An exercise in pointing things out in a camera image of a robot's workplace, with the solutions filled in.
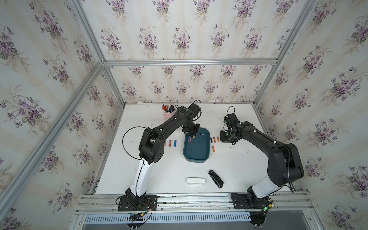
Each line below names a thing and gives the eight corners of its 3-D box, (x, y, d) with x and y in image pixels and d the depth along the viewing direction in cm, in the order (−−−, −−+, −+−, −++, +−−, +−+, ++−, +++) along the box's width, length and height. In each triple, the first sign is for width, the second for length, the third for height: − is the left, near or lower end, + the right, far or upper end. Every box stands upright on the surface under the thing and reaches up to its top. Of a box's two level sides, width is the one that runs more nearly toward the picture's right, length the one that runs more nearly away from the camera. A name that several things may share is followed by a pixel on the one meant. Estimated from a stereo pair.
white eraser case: (186, 184, 81) (186, 182, 79) (186, 179, 83) (186, 177, 80) (204, 184, 81) (205, 182, 79) (204, 179, 83) (205, 178, 80)
